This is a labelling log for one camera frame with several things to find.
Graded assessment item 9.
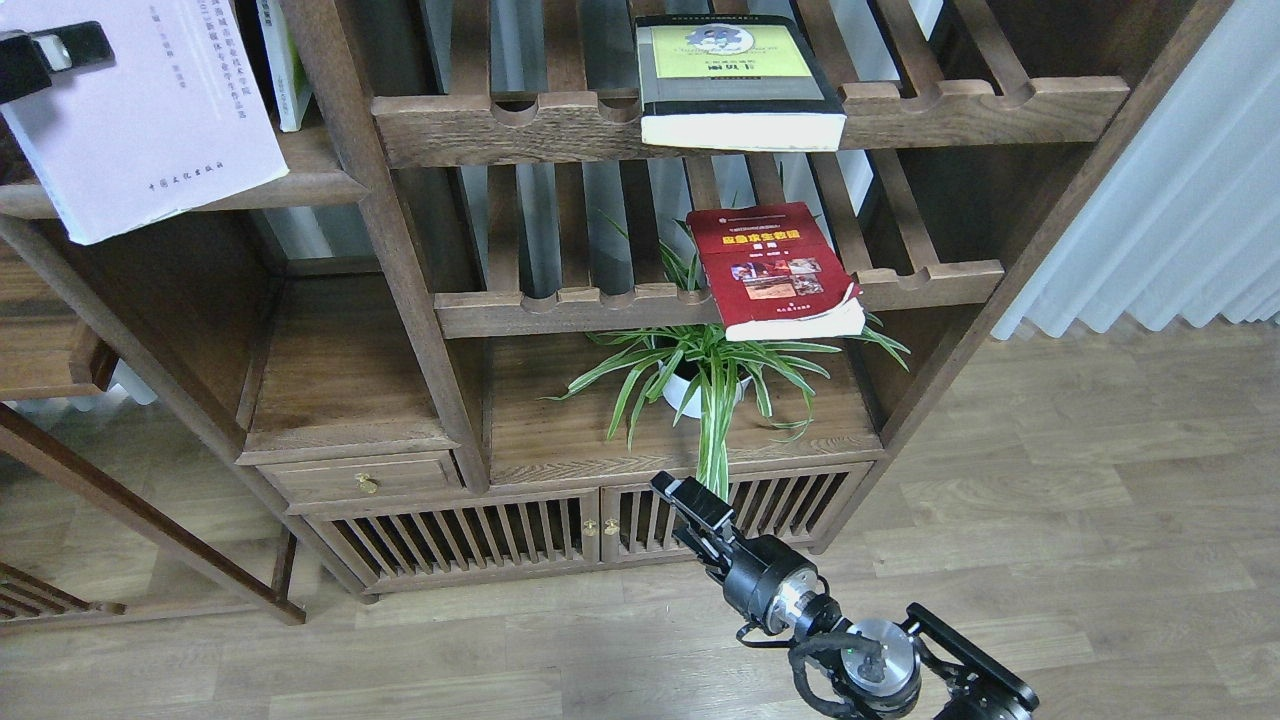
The white lavender book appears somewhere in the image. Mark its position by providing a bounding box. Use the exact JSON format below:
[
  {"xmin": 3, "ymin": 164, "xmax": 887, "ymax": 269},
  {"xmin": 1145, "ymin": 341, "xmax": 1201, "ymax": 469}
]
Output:
[{"xmin": 1, "ymin": 1, "xmax": 288, "ymax": 245}]

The dark wooden bookshelf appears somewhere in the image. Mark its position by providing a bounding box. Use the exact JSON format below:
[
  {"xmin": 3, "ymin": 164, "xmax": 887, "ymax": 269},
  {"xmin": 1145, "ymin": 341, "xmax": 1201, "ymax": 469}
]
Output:
[{"xmin": 0, "ymin": 0, "xmax": 1233, "ymax": 606}]

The white green upright book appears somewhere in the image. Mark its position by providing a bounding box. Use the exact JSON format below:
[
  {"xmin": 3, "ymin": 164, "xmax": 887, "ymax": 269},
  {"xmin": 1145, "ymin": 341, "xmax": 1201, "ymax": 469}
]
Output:
[{"xmin": 255, "ymin": 0, "xmax": 314, "ymax": 133}]

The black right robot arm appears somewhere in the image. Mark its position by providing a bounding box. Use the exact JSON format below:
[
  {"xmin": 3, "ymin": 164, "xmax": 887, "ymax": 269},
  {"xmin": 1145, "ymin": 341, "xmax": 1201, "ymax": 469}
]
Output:
[{"xmin": 652, "ymin": 471, "xmax": 1041, "ymax": 719}]

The white plant pot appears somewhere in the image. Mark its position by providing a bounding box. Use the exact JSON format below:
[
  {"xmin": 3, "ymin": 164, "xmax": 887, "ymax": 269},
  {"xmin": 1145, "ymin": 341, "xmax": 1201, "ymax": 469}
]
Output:
[{"xmin": 662, "ymin": 361, "xmax": 753, "ymax": 427}]

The green and black book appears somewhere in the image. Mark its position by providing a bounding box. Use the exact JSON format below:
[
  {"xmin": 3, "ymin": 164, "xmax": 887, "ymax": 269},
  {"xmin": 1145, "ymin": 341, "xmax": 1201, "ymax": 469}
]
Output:
[{"xmin": 634, "ymin": 14, "xmax": 846, "ymax": 152}]

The brass drawer knob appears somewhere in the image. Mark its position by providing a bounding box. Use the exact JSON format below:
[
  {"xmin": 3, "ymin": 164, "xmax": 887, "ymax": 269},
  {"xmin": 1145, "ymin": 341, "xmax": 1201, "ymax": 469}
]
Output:
[{"xmin": 355, "ymin": 473, "xmax": 380, "ymax": 495}]

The red cover book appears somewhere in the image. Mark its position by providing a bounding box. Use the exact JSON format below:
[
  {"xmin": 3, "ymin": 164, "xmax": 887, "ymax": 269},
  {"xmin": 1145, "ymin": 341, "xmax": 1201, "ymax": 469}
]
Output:
[{"xmin": 686, "ymin": 202, "xmax": 867, "ymax": 342}]

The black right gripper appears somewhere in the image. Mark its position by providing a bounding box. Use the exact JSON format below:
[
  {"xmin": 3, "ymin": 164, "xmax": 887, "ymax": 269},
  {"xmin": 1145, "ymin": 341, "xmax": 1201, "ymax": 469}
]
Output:
[{"xmin": 650, "ymin": 471, "xmax": 820, "ymax": 635}]

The white curtain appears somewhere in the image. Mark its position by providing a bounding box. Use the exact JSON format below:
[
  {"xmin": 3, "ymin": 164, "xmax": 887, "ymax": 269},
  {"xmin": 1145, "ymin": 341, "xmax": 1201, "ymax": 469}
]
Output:
[{"xmin": 992, "ymin": 1, "xmax": 1279, "ymax": 340}]

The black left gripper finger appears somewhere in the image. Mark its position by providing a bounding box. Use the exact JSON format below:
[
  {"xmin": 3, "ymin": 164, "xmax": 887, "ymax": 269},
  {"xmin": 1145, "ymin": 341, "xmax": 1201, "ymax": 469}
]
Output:
[{"xmin": 1, "ymin": 20, "xmax": 115, "ymax": 104}]

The green spider plant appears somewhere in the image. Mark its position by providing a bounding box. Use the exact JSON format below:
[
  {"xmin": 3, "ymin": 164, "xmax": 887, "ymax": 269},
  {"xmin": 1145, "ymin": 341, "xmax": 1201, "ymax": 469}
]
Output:
[{"xmin": 566, "ymin": 217, "xmax": 908, "ymax": 498}]

